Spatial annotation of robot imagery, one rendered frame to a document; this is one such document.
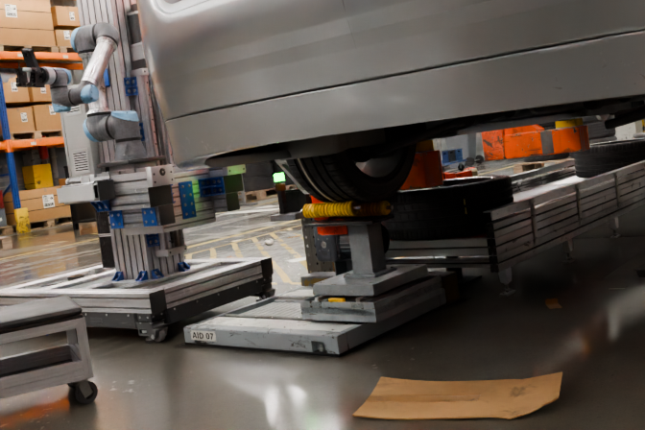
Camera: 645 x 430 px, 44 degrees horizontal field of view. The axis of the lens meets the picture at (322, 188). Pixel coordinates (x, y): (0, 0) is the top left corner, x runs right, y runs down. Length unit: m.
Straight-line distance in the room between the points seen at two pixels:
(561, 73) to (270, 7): 0.73
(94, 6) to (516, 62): 2.80
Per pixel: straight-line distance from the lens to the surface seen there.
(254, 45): 2.04
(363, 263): 3.21
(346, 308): 3.05
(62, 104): 3.63
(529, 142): 5.42
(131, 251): 4.06
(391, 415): 2.28
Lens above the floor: 0.77
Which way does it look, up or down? 3 degrees down
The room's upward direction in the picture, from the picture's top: 7 degrees counter-clockwise
